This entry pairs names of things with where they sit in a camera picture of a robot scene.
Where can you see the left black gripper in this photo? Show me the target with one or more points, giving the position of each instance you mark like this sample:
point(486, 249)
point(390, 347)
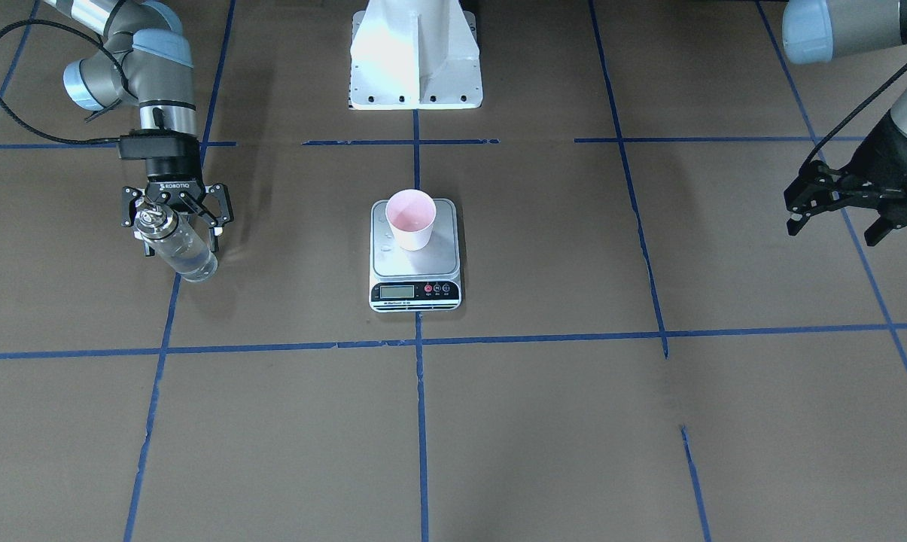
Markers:
point(879, 153)

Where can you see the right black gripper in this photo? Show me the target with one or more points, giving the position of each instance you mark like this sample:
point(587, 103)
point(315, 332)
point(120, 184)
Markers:
point(173, 169)

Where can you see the glass sauce bottle steel cap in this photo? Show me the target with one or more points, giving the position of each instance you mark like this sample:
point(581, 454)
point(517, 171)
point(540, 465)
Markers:
point(176, 242)

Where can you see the pink paper cup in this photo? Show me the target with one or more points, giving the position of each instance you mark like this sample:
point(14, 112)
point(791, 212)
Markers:
point(411, 215)

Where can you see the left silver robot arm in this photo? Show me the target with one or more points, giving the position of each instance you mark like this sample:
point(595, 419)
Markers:
point(819, 31)

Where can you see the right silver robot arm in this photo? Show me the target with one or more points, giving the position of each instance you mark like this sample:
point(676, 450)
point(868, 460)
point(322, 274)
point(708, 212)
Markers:
point(145, 62)

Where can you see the silver digital kitchen scale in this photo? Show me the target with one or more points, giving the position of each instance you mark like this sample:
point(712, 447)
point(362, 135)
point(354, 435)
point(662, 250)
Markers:
point(415, 281)

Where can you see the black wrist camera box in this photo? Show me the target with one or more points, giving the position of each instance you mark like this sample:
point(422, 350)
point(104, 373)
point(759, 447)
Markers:
point(158, 143)

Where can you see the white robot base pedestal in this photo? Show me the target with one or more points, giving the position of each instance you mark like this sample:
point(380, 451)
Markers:
point(415, 55)

